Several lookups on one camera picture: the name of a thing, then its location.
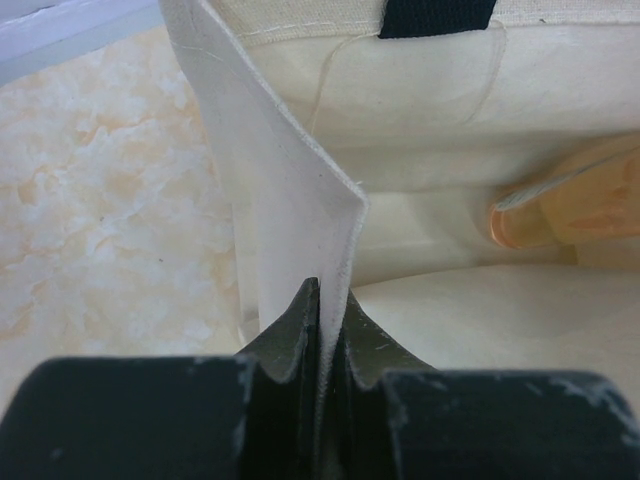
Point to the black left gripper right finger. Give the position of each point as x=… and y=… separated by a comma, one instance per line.
x=399, y=418

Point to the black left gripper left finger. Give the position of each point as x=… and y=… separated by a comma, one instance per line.
x=245, y=416

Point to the beige canvas tote bag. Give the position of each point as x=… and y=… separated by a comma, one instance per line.
x=365, y=142

